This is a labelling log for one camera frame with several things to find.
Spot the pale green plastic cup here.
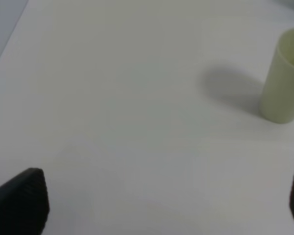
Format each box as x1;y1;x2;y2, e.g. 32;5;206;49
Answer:
260;28;294;124

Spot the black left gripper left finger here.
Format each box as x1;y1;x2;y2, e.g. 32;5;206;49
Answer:
0;168;50;235

